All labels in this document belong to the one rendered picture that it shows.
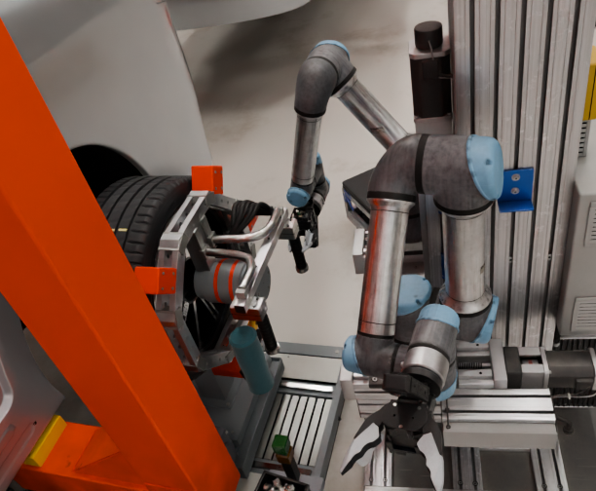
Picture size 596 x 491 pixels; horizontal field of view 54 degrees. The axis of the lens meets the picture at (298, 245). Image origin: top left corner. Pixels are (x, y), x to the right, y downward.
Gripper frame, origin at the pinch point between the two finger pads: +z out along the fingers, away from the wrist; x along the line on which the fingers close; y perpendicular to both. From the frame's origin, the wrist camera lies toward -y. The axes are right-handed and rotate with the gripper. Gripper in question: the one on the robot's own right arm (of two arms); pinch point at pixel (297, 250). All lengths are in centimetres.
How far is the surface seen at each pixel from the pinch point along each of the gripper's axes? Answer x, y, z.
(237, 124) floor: -128, -82, -229
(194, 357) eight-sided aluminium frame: -20.7, -3.1, 42.9
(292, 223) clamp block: 1.0, 12.0, 0.3
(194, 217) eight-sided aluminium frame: -20.4, 28.3, 17.7
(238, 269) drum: -12.1, 8.9, 18.3
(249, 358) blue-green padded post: -10.1, -15.6, 32.8
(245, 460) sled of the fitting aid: -23, -67, 41
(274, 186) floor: -73, -83, -149
